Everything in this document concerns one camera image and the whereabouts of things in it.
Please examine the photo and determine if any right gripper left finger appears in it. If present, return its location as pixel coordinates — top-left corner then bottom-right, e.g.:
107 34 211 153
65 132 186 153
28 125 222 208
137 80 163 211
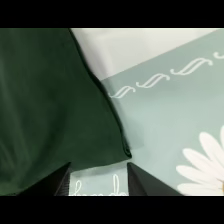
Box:
21 161 72 197

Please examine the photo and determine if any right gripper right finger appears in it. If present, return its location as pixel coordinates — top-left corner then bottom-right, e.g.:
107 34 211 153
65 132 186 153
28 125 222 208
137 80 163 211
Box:
126 161 183 197

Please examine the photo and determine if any dark green shirt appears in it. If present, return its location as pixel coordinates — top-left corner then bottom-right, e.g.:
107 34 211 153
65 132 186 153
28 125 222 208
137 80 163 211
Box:
0 27 133 197

